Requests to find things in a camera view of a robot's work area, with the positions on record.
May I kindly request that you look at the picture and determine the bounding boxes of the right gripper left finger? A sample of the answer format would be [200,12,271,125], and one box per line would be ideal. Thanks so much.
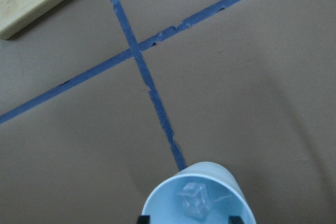
[137,215,150,224]

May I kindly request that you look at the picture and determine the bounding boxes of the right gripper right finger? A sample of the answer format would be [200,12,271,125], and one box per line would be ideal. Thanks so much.
[228,216,242,224]

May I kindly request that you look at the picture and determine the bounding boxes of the light blue cup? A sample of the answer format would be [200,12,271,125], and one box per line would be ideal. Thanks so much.
[142,162,256,223]

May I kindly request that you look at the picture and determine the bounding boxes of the clear ice cube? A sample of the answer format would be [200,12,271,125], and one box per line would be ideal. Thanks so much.
[177,182,213,219]

